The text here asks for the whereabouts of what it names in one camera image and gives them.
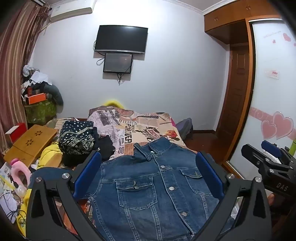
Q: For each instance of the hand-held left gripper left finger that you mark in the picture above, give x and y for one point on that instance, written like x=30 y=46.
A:
x=89 y=171

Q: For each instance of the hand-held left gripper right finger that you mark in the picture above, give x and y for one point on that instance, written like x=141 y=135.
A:
x=209 y=173

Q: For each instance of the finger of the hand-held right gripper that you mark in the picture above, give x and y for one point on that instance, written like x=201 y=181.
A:
x=271 y=146
x=259 y=156

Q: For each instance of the blue denim jacket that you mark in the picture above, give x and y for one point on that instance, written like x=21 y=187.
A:
x=148 y=185

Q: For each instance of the person's right hand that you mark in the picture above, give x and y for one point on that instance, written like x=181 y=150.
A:
x=271 y=199

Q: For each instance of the green bottle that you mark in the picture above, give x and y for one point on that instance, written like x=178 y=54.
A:
x=293 y=147

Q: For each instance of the black folded cloth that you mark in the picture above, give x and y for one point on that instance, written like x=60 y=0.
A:
x=106 y=146

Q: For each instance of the navy patterned folded cloth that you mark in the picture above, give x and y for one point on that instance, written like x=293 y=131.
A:
x=76 y=136

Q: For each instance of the yellow cloth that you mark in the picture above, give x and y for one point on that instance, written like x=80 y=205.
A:
x=49 y=155

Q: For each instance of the purple backpack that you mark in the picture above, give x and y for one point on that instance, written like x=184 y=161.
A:
x=185 y=127

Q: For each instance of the brown wooden door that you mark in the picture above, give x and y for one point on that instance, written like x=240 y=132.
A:
x=235 y=92

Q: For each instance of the wooden folding lap table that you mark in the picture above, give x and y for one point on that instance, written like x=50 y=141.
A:
x=30 y=143

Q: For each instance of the newspaper print blanket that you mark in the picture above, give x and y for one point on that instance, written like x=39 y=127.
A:
x=136 y=125

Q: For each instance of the pink bottle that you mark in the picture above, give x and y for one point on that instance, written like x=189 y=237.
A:
x=19 y=171

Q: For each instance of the yellow pillow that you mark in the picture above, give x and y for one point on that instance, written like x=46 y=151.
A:
x=113 y=103

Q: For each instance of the red box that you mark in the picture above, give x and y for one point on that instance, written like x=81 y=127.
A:
x=16 y=132

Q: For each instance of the orange box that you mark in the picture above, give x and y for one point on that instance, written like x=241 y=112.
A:
x=35 y=98

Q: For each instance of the pile of clutter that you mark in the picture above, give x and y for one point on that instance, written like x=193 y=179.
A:
x=32 y=76

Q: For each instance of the striped brown curtain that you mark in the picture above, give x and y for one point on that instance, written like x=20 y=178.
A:
x=11 y=69

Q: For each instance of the wooden overhead cabinet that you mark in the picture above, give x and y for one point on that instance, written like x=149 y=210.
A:
x=226 y=20

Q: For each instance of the white air conditioner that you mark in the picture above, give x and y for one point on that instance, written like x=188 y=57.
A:
x=69 y=8

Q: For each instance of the small wall-mounted monitor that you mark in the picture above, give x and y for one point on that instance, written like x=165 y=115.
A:
x=118 y=63

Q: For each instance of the wall-mounted black television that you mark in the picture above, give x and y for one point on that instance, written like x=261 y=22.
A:
x=120 y=39

